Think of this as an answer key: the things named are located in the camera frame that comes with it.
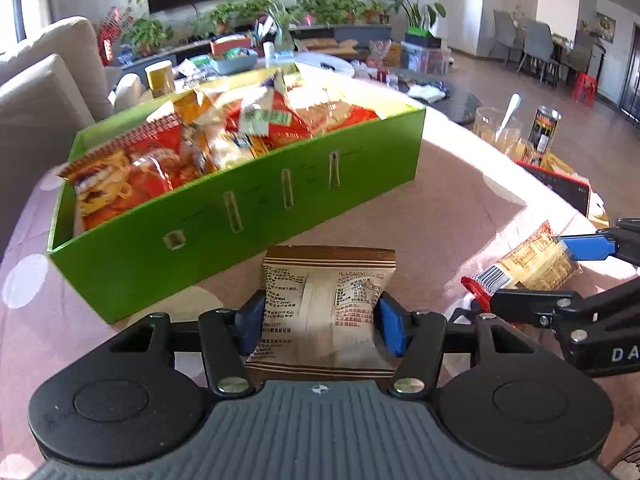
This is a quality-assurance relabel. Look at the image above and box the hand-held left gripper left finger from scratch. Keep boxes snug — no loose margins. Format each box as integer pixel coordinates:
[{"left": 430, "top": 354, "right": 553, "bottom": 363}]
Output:
[{"left": 107, "top": 290, "right": 268, "bottom": 400}]

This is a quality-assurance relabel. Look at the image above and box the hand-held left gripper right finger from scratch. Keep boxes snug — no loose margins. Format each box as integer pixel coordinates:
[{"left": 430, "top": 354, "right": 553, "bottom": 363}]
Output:
[{"left": 375, "top": 296, "right": 538, "bottom": 400}]

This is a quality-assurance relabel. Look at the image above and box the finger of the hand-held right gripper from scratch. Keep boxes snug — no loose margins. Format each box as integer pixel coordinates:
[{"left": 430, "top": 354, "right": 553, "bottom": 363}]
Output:
[
  {"left": 556, "top": 216, "right": 640, "bottom": 267},
  {"left": 489, "top": 272, "right": 640, "bottom": 331}
]

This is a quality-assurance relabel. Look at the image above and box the yellow snack packet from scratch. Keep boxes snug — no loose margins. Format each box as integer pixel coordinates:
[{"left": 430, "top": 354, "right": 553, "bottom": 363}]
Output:
[{"left": 460, "top": 220, "right": 583, "bottom": 311}]

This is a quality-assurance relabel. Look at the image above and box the beige brown-striped snack packet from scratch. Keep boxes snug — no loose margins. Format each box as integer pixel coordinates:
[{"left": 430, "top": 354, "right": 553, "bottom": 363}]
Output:
[{"left": 245, "top": 245, "right": 398, "bottom": 381}]

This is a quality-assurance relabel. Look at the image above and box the green cardboard box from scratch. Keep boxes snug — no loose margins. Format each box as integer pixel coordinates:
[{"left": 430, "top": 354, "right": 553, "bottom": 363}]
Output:
[{"left": 46, "top": 62, "right": 427, "bottom": 325}]

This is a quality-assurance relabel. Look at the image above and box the red noodle-print snack bag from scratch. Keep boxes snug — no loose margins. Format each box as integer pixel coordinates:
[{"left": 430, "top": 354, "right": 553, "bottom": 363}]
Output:
[{"left": 57, "top": 112, "right": 211, "bottom": 231}]

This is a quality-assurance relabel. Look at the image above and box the clear noodle cake packet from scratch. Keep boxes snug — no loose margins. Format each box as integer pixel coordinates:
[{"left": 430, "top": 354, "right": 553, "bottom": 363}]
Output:
[{"left": 295, "top": 95, "right": 383, "bottom": 136}]

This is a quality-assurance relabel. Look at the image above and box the black device with red case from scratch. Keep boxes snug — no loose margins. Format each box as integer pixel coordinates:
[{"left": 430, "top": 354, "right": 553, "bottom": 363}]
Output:
[{"left": 515, "top": 160, "right": 593, "bottom": 216}]

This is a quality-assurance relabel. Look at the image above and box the pink polka-dot tablecloth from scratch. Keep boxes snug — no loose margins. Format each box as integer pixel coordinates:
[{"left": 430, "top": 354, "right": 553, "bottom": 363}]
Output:
[{"left": 0, "top": 107, "right": 640, "bottom": 466}]

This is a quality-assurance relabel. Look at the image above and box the black drink can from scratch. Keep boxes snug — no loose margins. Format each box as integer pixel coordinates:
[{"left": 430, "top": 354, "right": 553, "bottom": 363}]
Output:
[{"left": 527, "top": 106, "right": 562, "bottom": 166}]

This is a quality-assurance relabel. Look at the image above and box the glass cup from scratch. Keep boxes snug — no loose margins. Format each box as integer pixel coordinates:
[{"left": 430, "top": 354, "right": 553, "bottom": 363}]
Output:
[{"left": 472, "top": 106, "right": 523, "bottom": 156}]

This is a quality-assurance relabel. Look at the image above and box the metal spoon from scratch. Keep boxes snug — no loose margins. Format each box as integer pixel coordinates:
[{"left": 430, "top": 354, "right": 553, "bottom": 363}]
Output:
[{"left": 492, "top": 92, "right": 522, "bottom": 143}]

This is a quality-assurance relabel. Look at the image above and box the red plastic stool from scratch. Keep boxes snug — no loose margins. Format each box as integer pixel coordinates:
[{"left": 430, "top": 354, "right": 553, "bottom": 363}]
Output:
[{"left": 570, "top": 72, "right": 598, "bottom": 106}]

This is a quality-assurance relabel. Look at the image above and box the dark round low table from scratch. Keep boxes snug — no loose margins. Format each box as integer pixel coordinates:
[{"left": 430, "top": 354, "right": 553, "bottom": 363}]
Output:
[{"left": 395, "top": 72, "right": 483, "bottom": 126}]

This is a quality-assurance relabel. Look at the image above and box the grey dining chair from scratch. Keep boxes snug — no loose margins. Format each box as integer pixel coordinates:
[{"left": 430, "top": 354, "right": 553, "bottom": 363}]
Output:
[
  {"left": 487, "top": 8, "right": 526, "bottom": 68},
  {"left": 515, "top": 19, "right": 561, "bottom": 86}
]

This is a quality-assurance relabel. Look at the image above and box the clear storage bin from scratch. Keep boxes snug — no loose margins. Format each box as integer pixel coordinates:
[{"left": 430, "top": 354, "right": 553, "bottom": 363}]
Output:
[{"left": 400, "top": 42, "right": 451, "bottom": 77}]

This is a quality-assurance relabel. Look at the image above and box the yellow canister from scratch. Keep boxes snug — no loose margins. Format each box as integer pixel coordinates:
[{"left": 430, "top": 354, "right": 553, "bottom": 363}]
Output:
[{"left": 145, "top": 60, "right": 176, "bottom": 98}]

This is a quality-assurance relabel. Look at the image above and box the blue plastic basin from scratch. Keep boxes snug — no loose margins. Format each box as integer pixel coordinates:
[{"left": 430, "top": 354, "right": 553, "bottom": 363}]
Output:
[{"left": 207, "top": 52, "right": 258, "bottom": 75}]

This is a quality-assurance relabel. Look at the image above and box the glass vase with plant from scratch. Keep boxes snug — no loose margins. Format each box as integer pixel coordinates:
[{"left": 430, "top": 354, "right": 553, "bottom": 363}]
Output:
[{"left": 265, "top": 5, "right": 298, "bottom": 66}]

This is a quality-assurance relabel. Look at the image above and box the orange-red box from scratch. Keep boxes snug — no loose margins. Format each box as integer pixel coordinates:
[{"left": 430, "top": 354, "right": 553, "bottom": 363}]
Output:
[{"left": 210, "top": 35, "right": 253, "bottom": 57}]

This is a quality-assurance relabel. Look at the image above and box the large leafy plant white pot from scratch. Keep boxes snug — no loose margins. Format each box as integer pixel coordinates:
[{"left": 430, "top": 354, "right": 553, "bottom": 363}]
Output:
[{"left": 395, "top": 0, "right": 447, "bottom": 36}]

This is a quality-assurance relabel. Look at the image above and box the brown cardboard box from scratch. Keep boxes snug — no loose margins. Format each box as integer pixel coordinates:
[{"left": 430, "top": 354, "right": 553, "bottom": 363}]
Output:
[{"left": 300, "top": 37, "right": 358, "bottom": 58}]

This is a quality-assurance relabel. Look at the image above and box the dark television cabinet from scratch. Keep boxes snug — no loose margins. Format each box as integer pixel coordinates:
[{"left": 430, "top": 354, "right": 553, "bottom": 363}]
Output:
[{"left": 107, "top": 22, "right": 393, "bottom": 68}]

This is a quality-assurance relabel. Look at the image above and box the row of green potted plants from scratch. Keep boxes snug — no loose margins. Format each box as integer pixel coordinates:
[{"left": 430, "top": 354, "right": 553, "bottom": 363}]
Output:
[{"left": 120, "top": 0, "right": 401, "bottom": 56}]

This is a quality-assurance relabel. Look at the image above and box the grey fabric armchair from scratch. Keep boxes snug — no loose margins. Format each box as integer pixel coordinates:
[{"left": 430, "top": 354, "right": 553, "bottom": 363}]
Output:
[{"left": 0, "top": 16, "right": 151, "bottom": 261}]

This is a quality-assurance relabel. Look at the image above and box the dark framed window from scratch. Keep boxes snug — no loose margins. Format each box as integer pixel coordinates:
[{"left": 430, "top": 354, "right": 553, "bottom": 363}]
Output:
[{"left": 0, "top": 0, "right": 26, "bottom": 53}]

